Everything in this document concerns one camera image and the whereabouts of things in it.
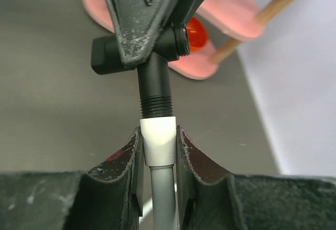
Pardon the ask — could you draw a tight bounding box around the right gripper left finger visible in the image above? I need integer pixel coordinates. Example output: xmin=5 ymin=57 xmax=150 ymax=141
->
xmin=1 ymin=129 xmax=143 ymax=229

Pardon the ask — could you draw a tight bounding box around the orange bowl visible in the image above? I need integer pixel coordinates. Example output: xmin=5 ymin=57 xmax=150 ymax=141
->
xmin=186 ymin=16 xmax=208 ymax=52

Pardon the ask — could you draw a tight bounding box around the pink three-tier shelf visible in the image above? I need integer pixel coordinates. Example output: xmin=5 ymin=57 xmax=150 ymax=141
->
xmin=81 ymin=0 xmax=321 ymax=80

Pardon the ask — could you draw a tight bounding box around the white hose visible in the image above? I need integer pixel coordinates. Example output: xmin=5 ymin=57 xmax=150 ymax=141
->
xmin=139 ymin=116 xmax=181 ymax=230

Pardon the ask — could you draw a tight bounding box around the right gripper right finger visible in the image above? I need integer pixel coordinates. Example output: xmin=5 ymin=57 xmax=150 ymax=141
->
xmin=176 ymin=128 xmax=335 ymax=230

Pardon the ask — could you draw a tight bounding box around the black elbow pipe fitting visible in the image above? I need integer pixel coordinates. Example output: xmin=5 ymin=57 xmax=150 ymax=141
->
xmin=91 ymin=26 xmax=190 ymax=119

